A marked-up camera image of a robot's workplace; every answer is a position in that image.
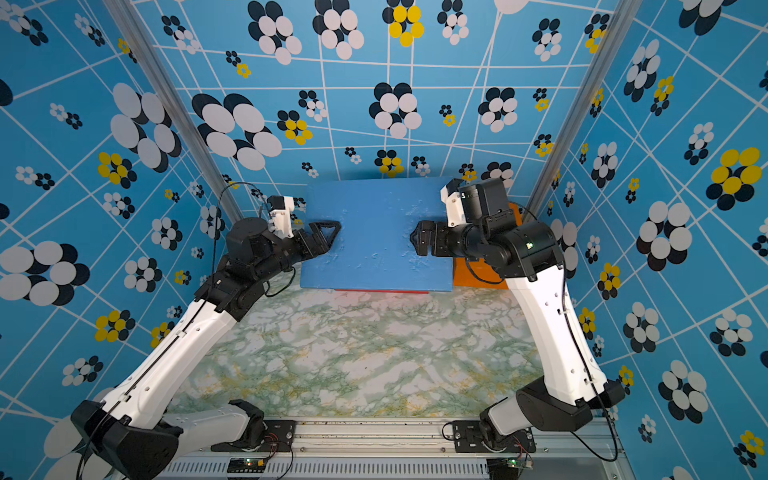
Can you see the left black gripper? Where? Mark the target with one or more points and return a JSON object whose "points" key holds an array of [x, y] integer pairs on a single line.
{"points": [[318, 236]]}

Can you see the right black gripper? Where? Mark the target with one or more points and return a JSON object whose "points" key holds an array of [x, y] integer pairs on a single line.
{"points": [[440, 231]]}

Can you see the blue shoebox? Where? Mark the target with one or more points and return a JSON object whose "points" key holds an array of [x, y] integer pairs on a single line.
{"points": [[372, 251]]}

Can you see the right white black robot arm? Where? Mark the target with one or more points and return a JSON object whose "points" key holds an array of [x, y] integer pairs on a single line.
{"points": [[528, 259]]}

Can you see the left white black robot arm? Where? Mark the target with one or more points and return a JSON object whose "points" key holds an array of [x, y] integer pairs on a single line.
{"points": [[128, 429]]}

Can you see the orange shoebox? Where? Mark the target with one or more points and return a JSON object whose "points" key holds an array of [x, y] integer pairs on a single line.
{"points": [[462, 277]]}

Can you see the red shoebox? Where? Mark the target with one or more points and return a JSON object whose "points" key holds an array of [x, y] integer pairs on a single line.
{"points": [[385, 291]]}

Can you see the right green circuit board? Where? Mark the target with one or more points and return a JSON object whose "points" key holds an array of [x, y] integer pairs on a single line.
{"points": [[507, 469]]}

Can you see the green circuit board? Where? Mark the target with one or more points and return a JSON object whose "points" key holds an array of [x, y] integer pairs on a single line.
{"points": [[246, 466], [507, 469]]}

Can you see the left green circuit board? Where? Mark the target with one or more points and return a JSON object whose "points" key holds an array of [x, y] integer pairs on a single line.
{"points": [[246, 466]]}

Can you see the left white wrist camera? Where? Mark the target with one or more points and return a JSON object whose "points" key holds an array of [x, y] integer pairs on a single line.
{"points": [[280, 210]]}

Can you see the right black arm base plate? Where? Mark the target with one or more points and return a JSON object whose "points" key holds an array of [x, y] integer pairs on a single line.
{"points": [[468, 436]]}

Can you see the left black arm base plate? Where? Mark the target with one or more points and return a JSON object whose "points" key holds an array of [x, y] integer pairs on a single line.
{"points": [[276, 436]]}

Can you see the aluminium front rail frame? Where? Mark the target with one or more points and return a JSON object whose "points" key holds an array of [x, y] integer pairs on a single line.
{"points": [[410, 448]]}

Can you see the left aluminium corner post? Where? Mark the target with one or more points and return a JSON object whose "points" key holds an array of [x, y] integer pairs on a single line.
{"points": [[128, 22]]}

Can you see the aluminium corner post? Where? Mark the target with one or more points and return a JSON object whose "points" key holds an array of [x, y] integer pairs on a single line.
{"points": [[128, 22], [621, 21]]}

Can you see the right aluminium corner post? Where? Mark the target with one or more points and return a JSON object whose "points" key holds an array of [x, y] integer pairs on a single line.
{"points": [[621, 21]]}

